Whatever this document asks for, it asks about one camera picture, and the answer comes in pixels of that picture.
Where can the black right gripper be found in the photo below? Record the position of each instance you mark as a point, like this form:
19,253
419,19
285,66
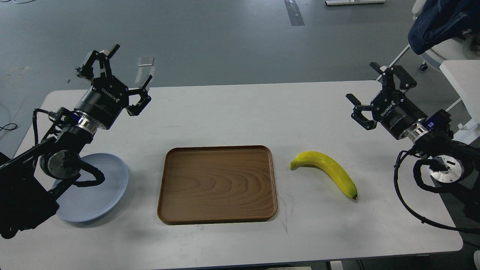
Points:
391,108

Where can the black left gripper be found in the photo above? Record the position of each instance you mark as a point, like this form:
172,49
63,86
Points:
108,96

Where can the yellow banana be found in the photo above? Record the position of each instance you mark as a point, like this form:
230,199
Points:
333,169

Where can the light blue plate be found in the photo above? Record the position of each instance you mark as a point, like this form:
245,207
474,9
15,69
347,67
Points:
84,204

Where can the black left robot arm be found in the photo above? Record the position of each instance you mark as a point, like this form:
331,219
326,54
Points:
32,182

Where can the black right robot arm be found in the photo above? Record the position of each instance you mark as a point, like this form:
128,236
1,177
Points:
442,161

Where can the white side table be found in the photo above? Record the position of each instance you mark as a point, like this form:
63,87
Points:
464,76

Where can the blue denim jacket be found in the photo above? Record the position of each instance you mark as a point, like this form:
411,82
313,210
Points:
441,20

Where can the white office chair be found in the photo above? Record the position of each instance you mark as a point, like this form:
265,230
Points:
465,47

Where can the brown wooden tray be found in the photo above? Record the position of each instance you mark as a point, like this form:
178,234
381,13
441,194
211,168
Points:
224,184

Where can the white floor base plate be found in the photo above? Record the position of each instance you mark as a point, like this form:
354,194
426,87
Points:
352,2

